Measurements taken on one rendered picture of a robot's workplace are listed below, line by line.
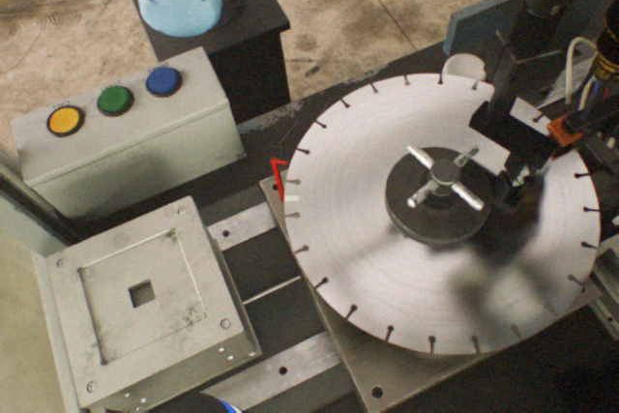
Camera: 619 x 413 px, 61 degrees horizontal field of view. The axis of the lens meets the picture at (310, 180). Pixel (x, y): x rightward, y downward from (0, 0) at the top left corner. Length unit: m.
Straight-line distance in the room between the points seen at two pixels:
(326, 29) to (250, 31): 1.04
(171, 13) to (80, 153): 0.24
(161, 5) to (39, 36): 1.56
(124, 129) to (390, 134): 0.35
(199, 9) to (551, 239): 0.55
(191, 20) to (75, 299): 0.42
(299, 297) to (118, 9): 1.74
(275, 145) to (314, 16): 1.27
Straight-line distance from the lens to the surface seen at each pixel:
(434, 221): 0.56
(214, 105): 0.73
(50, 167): 0.75
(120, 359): 0.62
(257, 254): 0.77
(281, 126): 0.87
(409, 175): 0.58
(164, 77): 0.76
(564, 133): 0.63
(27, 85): 2.20
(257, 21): 1.02
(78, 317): 0.65
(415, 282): 0.54
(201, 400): 0.32
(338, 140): 0.61
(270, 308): 0.74
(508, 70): 0.47
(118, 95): 0.77
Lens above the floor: 1.47
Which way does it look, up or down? 62 degrees down
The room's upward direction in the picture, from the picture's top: 8 degrees counter-clockwise
